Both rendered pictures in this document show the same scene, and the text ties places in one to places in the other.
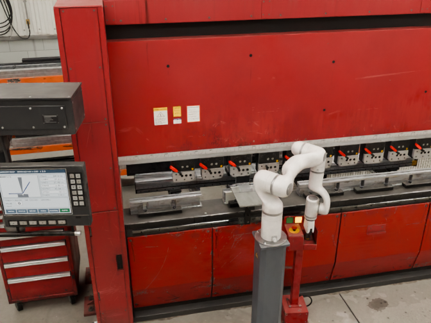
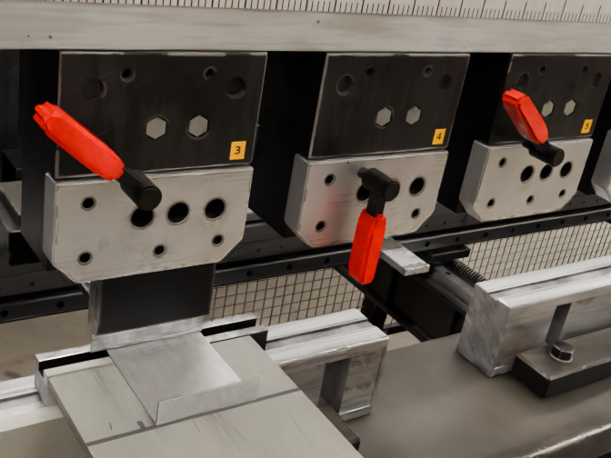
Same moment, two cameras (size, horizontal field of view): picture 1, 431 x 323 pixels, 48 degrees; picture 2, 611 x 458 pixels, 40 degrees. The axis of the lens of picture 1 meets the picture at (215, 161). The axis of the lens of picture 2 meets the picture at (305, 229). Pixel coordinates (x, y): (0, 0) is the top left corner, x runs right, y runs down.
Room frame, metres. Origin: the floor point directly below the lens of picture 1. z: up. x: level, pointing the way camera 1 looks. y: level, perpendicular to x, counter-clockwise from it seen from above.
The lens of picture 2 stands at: (2.49, -0.04, 1.41)
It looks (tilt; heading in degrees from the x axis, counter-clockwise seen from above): 25 degrees down; 334
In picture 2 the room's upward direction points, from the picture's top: 10 degrees clockwise
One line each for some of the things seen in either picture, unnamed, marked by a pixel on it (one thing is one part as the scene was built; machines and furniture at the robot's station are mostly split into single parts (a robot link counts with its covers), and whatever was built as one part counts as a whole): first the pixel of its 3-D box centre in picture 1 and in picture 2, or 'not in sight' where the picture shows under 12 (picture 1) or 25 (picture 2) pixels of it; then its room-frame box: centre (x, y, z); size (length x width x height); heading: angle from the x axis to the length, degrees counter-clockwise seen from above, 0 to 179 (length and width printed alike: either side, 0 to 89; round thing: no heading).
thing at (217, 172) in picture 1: (211, 165); not in sight; (3.02, 0.03, 1.18); 0.15 x 0.09 x 0.17; 102
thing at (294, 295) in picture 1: (296, 274); not in sight; (2.84, -0.59, 0.39); 0.05 x 0.05 x 0.54; 5
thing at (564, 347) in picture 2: not in sight; (562, 351); (3.12, -0.70, 0.91); 0.03 x 0.03 x 0.02
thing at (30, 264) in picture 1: (39, 240); not in sight; (3.10, 1.35, 0.50); 0.50 x 0.50 x 1.00; 12
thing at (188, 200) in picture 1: (166, 202); not in sight; (2.96, 0.35, 0.92); 0.50 x 0.06 x 0.10; 102
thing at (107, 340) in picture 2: (242, 179); (153, 293); (3.07, -0.19, 1.05); 0.10 x 0.02 x 0.10; 102
